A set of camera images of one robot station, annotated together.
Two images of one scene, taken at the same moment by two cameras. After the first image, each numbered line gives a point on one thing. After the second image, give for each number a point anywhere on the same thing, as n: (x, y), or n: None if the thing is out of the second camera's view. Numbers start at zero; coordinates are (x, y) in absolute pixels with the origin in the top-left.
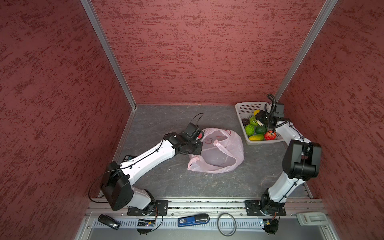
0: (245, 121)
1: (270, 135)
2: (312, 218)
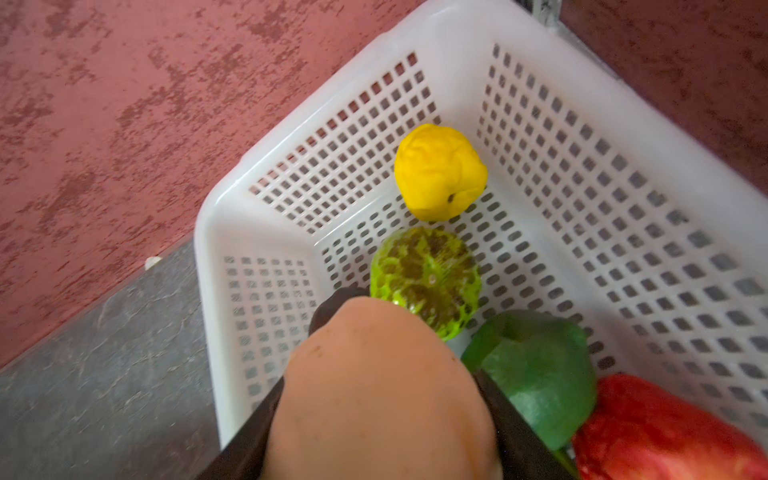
0: (328, 308)
1: (639, 430)
2: None
